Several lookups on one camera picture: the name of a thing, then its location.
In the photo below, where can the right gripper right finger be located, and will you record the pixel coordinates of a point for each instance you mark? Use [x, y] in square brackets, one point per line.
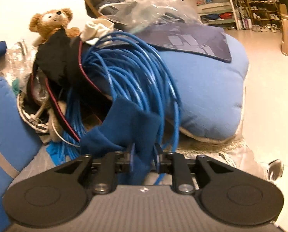
[225, 193]

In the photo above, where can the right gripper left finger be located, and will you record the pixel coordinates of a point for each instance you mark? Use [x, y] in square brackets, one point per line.
[60, 194]

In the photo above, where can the dark blue sweatshirt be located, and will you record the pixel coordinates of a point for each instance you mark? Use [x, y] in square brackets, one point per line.
[126, 124]

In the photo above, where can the turquoise cloth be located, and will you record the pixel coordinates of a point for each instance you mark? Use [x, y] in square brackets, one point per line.
[53, 150]

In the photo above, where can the right blue striped pillow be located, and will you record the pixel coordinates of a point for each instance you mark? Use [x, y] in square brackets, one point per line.
[18, 142]

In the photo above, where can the striped canvas bag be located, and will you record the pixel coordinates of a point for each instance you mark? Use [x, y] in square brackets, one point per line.
[35, 117]

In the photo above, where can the light blue cushion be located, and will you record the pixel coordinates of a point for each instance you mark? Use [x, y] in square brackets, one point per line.
[212, 92]

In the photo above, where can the dark printed mat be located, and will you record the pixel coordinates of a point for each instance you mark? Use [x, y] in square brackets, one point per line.
[191, 38]

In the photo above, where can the brown teddy bear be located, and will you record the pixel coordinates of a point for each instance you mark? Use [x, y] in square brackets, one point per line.
[50, 22]

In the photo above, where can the shoe rack shelf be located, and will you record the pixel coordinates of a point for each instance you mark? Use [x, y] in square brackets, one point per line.
[257, 15]

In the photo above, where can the clear plastic bag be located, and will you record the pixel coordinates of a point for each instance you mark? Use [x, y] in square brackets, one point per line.
[136, 15]

